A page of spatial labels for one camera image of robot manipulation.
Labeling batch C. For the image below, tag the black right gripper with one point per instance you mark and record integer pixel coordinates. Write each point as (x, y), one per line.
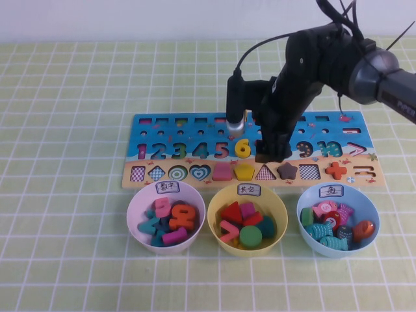
(286, 104)

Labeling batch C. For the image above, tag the blue wooden puzzle board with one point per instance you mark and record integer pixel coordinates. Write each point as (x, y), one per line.
(208, 161)

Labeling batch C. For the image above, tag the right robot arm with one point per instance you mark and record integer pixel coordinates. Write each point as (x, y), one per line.
(373, 78)

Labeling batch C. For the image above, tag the brown wooden star piece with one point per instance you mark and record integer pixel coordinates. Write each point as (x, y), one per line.
(286, 171)

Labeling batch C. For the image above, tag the yellow wooden pentagon piece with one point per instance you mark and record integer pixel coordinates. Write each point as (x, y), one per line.
(243, 172)

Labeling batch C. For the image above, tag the pink wooden trapezoid piece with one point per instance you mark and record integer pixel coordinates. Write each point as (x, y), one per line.
(222, 172)

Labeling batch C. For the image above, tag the yellow plastic bowl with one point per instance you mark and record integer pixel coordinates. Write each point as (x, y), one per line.
(276, 208)

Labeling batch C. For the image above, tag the magenta wooden square piece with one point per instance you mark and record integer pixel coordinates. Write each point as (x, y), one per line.
(247, 209)

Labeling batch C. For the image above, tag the orange wooden plus piece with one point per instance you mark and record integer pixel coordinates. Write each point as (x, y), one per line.
(336, 170)

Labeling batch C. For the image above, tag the red wooden shape piece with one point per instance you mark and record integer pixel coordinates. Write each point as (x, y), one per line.
(253, 218)

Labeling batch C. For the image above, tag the green wooden fish piece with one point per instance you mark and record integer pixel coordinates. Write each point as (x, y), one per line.
(306, 216)

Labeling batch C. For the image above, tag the red wooden triangle piece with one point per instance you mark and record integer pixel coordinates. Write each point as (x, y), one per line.
(232, 213)

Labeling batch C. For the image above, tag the teal wooden shape piece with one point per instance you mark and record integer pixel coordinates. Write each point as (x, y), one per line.
(266, 226)

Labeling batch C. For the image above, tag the pink wooden fish piece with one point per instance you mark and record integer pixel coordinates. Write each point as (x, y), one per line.
(323, 208)

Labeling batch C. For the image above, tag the green wooden circle piece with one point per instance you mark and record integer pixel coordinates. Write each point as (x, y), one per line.
(250, 235)

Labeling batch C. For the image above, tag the red wooden fish piece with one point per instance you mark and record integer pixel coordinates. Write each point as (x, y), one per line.
(331, 221)

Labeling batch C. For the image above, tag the magenta wooden fish piece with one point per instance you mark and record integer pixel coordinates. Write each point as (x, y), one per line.
(345, 213)

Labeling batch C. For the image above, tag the small yellow wooden piece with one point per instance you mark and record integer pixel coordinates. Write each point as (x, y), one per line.
(237, 244)

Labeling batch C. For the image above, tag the blue plastic bowl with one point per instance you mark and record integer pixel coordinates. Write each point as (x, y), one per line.
(364, 201)

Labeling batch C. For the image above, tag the orange wooden fish piece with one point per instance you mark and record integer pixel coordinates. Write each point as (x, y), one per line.
(362, 230)

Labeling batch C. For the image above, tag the teal wooden number piece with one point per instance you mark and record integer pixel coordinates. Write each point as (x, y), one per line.
(157, 240)
(150, 214)

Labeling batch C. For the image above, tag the pink plastic bowl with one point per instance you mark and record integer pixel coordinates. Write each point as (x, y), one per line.
(139, 201)

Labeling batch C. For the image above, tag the yellow wooden number six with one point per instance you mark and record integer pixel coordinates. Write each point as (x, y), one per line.
(237, 149)

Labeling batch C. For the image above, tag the white handwritten paper label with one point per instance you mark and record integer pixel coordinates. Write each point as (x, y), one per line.
(250, 190)
(168, 187)
(331, 190)

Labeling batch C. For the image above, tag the black zip tie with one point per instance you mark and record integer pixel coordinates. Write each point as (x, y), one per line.
(341, 104)
(401, 35)

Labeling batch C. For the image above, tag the pink wooden greater-than sign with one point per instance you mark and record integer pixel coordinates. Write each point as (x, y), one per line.
(235, 231)

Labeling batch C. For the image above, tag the teal striped wooden fish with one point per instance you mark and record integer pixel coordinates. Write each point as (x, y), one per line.
(318, 230)
(333, 243)

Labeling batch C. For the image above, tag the dark grey wooden fish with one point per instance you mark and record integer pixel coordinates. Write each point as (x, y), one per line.
(344, 233)

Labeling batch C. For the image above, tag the orange wooden number ten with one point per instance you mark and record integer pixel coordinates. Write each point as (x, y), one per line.
(174, 221)

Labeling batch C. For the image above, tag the pink wooden number five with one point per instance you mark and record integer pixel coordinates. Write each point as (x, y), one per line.
(162, 208)

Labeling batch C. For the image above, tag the magenta wooden number one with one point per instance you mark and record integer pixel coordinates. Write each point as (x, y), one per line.
(174, 236)

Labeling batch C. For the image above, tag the dark blue wooden number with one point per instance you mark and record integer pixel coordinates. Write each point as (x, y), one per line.
(162, 225)

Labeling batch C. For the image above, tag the teal wooden number two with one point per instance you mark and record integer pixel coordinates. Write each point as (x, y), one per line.
(148, 226)

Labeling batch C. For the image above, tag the green checked tablecloth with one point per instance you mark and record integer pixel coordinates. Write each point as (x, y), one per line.
(65, 97)

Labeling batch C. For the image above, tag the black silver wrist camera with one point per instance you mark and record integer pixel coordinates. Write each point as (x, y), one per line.
(235, 100)

